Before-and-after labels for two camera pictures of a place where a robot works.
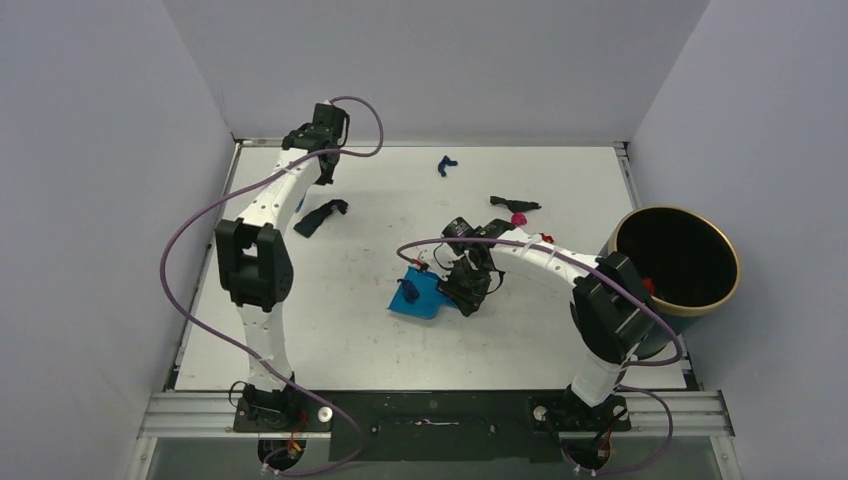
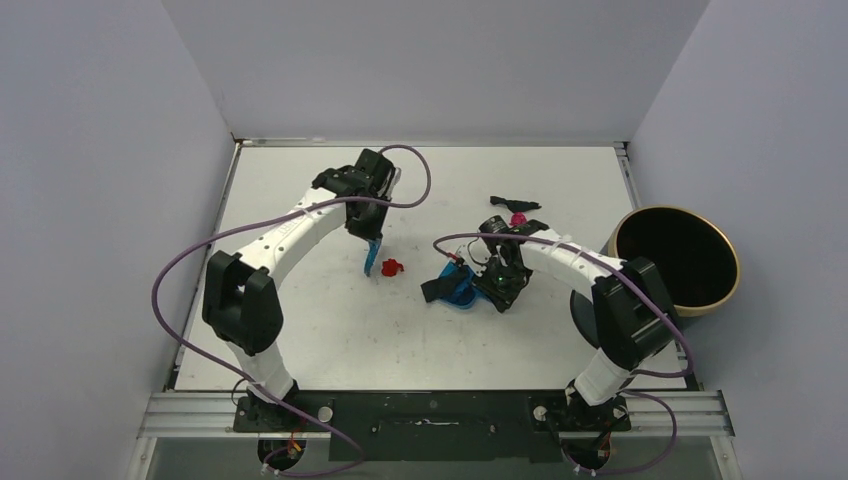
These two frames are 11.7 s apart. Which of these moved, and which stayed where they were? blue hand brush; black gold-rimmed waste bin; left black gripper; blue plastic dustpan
Moved: blue hand brush; left black gripper; blue plastic dustpan
Stayed: black gold-rimmed waste bin
